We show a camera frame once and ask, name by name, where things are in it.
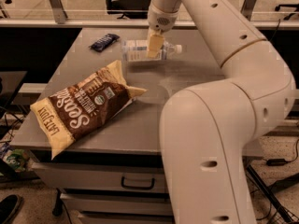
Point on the black office chair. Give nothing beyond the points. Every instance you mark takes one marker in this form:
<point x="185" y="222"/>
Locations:
<point x="132" y="9"/>

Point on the black shoe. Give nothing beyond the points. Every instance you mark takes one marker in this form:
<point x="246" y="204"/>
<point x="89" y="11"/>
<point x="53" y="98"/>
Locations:
<point x="9" y="207"/>

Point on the green snack package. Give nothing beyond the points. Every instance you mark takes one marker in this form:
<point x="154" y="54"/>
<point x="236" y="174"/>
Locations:
<point x="14" y="158"/>

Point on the grey drawer cabinet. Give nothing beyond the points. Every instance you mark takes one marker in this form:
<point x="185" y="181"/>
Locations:
<point x="89" y="172"/>

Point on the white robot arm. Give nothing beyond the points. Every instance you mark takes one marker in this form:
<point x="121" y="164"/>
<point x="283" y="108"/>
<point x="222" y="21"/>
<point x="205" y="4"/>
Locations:
<point x="204" y="128"/>

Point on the black wire basket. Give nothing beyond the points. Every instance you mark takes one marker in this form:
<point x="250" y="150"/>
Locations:
<point x="287" y="218"/>

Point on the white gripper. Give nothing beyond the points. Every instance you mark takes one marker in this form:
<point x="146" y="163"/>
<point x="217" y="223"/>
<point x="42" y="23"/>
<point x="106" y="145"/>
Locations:
<point x="161" y="20"/>

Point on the brown yellow chip bag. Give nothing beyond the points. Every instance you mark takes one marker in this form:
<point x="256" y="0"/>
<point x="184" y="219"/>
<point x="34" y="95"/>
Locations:
<point x="76" y="111"/>

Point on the dark side table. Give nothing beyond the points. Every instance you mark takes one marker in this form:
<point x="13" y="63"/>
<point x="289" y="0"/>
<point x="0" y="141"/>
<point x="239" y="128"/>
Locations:
<point x="10" y="84"/>

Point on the clear blue-label plastic bottle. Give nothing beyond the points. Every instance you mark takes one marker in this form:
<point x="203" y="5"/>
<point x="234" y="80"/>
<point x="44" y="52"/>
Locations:
<point x="136" y="51"/>

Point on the black power adapter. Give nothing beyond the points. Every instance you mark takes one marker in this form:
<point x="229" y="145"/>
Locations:
<point x="276" y="162"/>

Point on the black drawer handle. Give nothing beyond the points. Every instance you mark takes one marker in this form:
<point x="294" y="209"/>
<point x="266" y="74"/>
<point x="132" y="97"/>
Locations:
<point x="140" y="184"/>

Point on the metal window railing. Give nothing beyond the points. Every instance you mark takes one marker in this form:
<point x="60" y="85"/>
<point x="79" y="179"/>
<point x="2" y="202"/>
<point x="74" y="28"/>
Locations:
<point x="91" y="11"/>

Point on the dark blue rxbar wrapper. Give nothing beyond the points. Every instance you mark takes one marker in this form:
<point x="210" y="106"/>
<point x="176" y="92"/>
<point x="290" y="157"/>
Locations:
<point x="104" y="42"/>

